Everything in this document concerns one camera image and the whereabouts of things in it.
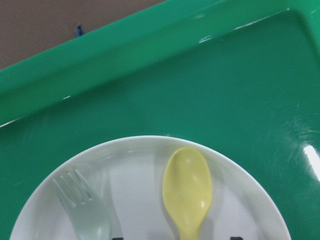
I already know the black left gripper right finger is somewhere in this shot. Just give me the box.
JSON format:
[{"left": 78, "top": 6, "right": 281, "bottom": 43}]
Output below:
[{"left": 230, "top": 236, "right": 243, "bottom": 240}]

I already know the white round plate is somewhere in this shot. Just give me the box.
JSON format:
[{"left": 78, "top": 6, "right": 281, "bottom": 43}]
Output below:
[{"left": 10, "top": 136, "right": 291, "bottom": 240}]

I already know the pale green plastic fork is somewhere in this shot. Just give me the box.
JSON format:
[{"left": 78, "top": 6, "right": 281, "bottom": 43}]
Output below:
[{"left": 52, "top": 169, "right": 111, "bottom": 240}]

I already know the green plastic tray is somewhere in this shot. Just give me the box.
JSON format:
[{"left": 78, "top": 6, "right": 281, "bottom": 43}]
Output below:
[{"left": 0, "top": 0, "right": 320, "bottom": 240}]

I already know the yellow plastic spoon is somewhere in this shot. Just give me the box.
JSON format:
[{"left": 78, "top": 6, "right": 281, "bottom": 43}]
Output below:
[{"left": 162, "top": 147, "right": 213, "bottom": 240}]

